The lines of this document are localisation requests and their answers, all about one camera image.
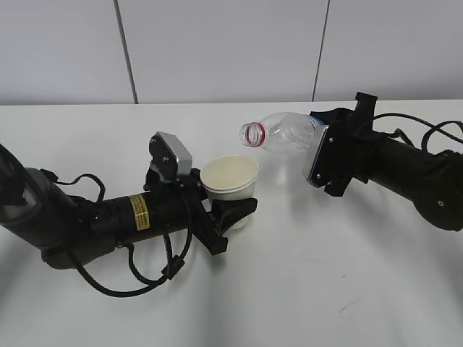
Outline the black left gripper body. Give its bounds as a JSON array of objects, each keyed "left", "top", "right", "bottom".
[{"left": 143, "top": 168, "right": 228, "bottom": 255}]

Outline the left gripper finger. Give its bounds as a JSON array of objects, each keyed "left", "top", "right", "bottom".
[{"left": 211, "top": 197, "right": 258, "bottom": 236}]

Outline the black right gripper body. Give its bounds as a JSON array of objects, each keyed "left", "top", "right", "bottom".
[{"left": 310, "top": 92, "right": 378, "bottom": 197}]

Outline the white paper cup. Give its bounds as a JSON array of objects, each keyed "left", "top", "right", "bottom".
[{"left": 200, "top": 154, "right": 259, "bottom": 231}]

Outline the clear plastic water bottle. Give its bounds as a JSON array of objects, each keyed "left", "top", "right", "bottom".
[{"left": 239, "top": 112, "right": 326, "bottom": 155}]

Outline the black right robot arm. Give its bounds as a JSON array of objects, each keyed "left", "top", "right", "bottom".
[{"left": 303, "top": 93, "right": 462, "bottom": 231}]

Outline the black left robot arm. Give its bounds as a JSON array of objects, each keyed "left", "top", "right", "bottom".
[{"left": 1, "top": 146, "right": 258, "bottom": 270}]

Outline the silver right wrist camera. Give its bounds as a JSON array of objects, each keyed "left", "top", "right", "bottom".
[{"left": 302, "top": 125, "right": 337, "bottom": 188}]

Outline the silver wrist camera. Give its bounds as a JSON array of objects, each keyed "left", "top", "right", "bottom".
[
  {"left": 149, "top": 132, "right": 192, "bottom": 182},
  {"left": 302, "top": 125, "right": 337, "bottom": 188}
]

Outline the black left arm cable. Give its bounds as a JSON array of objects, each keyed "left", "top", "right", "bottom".
[{"left": 54, "top": 173, "right": 192, "bottom": 298}]

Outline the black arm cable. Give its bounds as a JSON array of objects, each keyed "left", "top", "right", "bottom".
[
  {"left": 54, "top": 173, "right": 192, "bottom": 298},
  {"left": 370, "top": 112, "right": 463, "bottom": 155}
]

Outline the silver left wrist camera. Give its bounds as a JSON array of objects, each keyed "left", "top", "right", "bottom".
[{"left": 149, "top": 132, "right": 192, "bottom": 182}]

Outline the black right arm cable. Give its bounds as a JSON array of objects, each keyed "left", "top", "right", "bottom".
[{"left": 370, "top": 112, "right": 463, "bottom": 155}]

